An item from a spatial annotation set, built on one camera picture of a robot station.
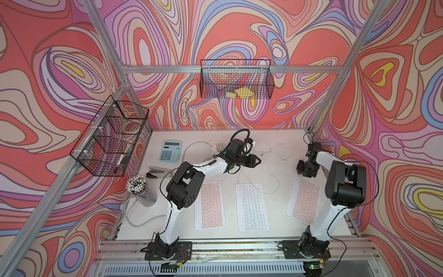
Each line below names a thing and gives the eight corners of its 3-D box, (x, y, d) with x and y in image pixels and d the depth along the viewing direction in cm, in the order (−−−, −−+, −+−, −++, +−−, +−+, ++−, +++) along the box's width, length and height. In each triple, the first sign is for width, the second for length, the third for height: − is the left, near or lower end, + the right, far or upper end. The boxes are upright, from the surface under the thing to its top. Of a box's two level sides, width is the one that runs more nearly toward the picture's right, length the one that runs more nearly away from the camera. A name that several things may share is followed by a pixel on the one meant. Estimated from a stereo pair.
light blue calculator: (159, 162, 105) (158, 160, 103) (165, 143, 115) (163, 140, 113) (178, 162, 105) (177, 159, 103) (182, 143, 115) (181, 140, 113)
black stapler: (147, 178, 99) (146, 175, 97) (150, 169, 103) (149, 166, 101) (168, 177, 99) (166, 175, 97) (170, 169, 103) (169, 166, 101)
